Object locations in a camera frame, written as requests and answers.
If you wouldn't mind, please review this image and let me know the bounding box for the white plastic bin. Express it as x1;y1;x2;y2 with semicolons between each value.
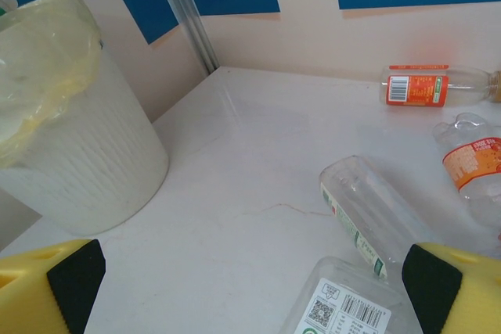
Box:
0;0;171;238

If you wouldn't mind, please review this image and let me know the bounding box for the square clear bottle white label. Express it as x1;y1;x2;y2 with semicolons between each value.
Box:
276;255;422;334

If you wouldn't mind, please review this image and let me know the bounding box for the clear bottle green white label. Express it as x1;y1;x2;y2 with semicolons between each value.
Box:
317;154;432;282

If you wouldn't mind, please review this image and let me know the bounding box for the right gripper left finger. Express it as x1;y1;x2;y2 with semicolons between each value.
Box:
0;238;107;334

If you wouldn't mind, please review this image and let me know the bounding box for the aluminium frame post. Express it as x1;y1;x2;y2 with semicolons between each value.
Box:
150;0;222;76

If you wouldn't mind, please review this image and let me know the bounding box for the yellow plastic bin liner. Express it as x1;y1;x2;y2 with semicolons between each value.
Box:
0;0;104;171

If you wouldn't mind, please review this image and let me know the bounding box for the orange label bottle brown cap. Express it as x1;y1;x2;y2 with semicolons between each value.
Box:
377;63;501;110

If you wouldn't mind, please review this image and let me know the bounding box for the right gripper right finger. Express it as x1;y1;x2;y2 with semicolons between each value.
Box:
402;242;501;334

